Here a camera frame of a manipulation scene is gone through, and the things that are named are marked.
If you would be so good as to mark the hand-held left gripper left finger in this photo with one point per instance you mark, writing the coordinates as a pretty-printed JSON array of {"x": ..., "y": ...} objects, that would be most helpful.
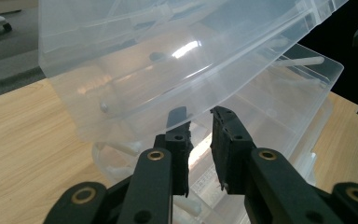
[{"x": 178, "y": 155}]

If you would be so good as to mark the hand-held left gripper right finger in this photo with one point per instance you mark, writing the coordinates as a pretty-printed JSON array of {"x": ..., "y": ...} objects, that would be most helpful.
[{"x": 230, "y": 149}]

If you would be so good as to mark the clear plastic storage box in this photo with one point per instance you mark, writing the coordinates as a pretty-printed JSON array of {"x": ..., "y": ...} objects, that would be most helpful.
[{"x": 136, "y": 62}]

